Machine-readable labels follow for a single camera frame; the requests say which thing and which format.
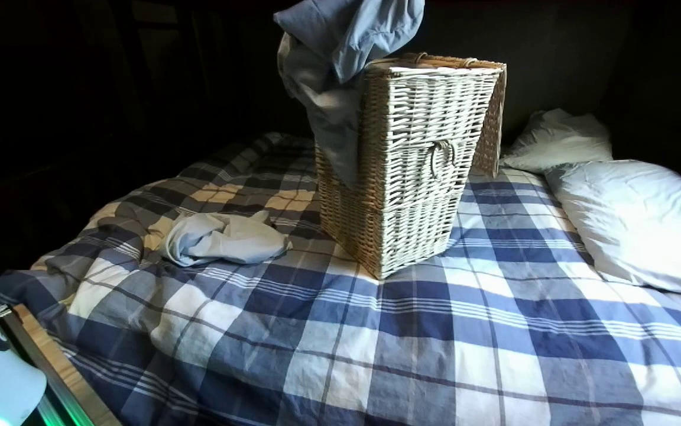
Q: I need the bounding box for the crumpled grey pillow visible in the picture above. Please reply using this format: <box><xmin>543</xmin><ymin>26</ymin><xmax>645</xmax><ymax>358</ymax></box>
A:
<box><xmin>502</xmin><ymin>107</ymin><xmax>614</xmax><ymax>174</ymax></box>

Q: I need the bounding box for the wicker laundry basket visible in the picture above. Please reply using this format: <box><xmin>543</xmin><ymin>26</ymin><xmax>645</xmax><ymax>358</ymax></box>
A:
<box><xmin>312</xmin><ymin>52</ymin><xmax>510</xmax><ymax>282</ymax></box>

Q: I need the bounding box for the small light grey cloth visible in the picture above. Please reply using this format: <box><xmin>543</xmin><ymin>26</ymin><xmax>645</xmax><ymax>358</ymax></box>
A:
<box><xmin>162</xmin><ymin>207</ymin><xmax>294</xmax><ymax>268</ymax></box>

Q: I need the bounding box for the large grey cloth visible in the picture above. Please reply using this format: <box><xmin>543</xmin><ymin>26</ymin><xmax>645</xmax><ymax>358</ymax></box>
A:
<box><xmin>271</xmin><ymin>0</ymin><xmax>431</xmax><ymax>191</ymax></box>

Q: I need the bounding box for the blue plaid bed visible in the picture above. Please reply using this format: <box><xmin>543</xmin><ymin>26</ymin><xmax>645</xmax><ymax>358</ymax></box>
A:
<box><xmin>0</xmin><ymin>128</ymin><xmax>681</xmax><ymax>426</ymax></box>

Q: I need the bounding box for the large white pillow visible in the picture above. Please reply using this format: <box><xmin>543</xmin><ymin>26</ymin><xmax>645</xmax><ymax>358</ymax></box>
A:
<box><xmin>545</xmin><ymin>158</ymin><xmax>681</xmax><ymax>299</ymax></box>

